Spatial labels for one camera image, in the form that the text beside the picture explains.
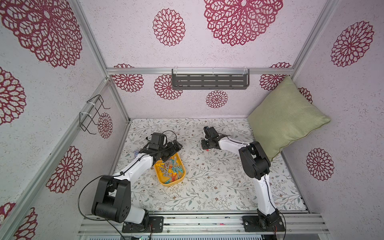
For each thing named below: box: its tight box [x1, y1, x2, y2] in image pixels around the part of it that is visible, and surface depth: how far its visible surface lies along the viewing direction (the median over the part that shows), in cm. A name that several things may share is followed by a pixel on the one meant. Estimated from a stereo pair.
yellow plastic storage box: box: [154, 152, 186, 187], surface depth 92 cm
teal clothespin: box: [169, 159, 184, 173], surface depth 94 cm
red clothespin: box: [171, 173, 178, 182], surface depth 92 cm
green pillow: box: [247, 75, 331, 160], surface depth 88 cm
